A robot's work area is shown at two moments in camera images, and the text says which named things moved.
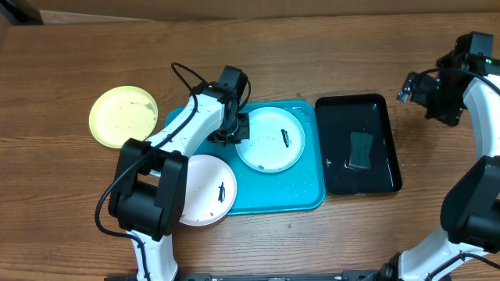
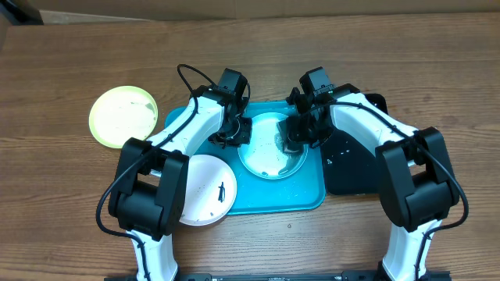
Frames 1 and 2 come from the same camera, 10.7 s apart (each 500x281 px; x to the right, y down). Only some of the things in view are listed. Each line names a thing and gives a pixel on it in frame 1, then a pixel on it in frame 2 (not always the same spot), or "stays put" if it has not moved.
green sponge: [361, 144] -> [293, 147]
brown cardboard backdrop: [81, 12] stays put
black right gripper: [450, 116] -> [298, 136]
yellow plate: [120, 113] stays put
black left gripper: [244, 131] stays put
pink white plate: [210, 190] stays put
